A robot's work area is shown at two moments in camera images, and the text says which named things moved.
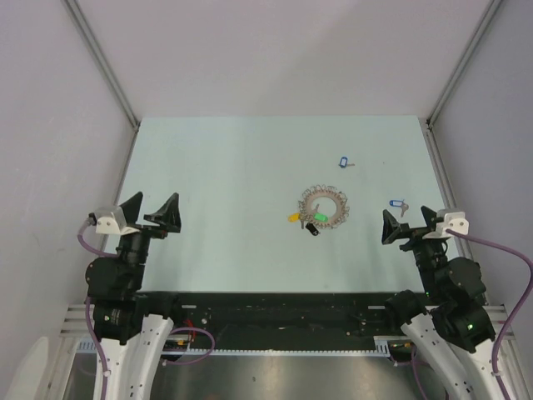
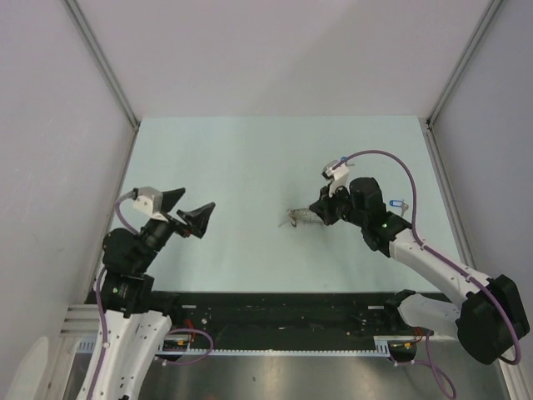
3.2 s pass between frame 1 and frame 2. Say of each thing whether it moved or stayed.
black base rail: stayed
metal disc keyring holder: moved
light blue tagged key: stayed
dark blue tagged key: stayed
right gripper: moved
